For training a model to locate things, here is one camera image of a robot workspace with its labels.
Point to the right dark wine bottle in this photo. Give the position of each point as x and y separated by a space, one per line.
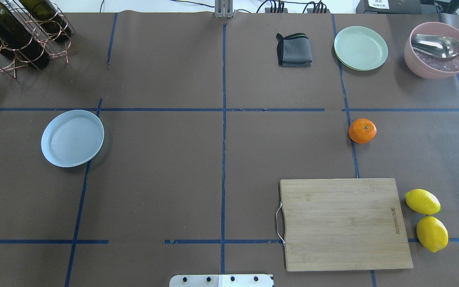
49 19

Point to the metal scoop spoon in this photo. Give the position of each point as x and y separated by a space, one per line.
443 47

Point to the light blue plate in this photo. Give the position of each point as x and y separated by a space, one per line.
72 138

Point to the white metal base plate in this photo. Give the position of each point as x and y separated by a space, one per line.
222 280

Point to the dark wine bottle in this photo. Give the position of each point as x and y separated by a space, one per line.
18 38
49 19

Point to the black power strip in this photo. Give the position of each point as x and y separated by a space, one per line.
293 6

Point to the left dark wine bottle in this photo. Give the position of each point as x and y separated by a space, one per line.
18 38

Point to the yellow lemon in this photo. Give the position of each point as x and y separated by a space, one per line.
423 202
432 234

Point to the lower yellow lemon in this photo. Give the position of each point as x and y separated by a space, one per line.
432 234

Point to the bamboo cutting board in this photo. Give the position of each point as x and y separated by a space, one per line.
343 225

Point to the copper wire wine rack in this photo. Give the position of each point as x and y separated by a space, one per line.
32 34

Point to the upper yellow lemon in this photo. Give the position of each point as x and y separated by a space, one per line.
423 202

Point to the grey metal post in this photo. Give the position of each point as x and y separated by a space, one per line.
223 9

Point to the black device box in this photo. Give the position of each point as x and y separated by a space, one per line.
388 7

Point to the light green plate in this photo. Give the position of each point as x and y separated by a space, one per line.
360 48

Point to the pink bowl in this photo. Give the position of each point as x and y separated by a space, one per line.
427 66

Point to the folded grey cloth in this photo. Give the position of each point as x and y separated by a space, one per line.
294 50

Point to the orange mandarin fruit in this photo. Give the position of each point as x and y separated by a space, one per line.
362 131

